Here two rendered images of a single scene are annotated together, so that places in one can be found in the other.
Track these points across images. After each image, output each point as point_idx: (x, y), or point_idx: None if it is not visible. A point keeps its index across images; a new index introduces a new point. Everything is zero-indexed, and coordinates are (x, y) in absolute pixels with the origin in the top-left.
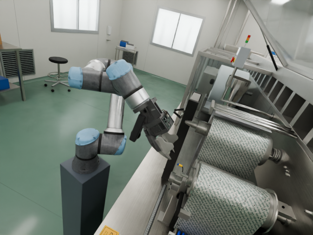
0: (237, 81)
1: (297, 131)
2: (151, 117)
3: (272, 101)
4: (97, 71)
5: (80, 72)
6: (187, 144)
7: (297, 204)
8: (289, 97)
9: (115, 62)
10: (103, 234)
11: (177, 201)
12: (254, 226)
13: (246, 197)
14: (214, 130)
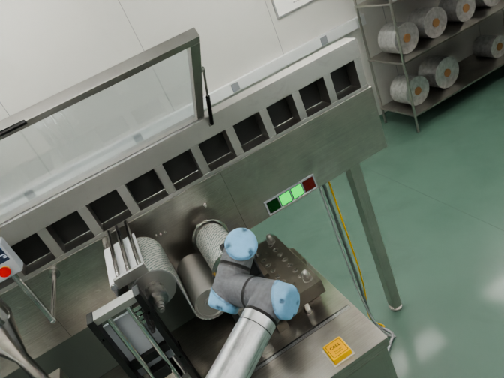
0: (0, 304)
1: (109, 226)
2: None
3: (4, 286)
4: (253, 282)
5: (277, 280)
6: None
7: (196, 218)
8: (43, 238)
9: (245, 229)
10: (340, 351)
11: None
12: None
13: (221, 231)
14: (165, 267)
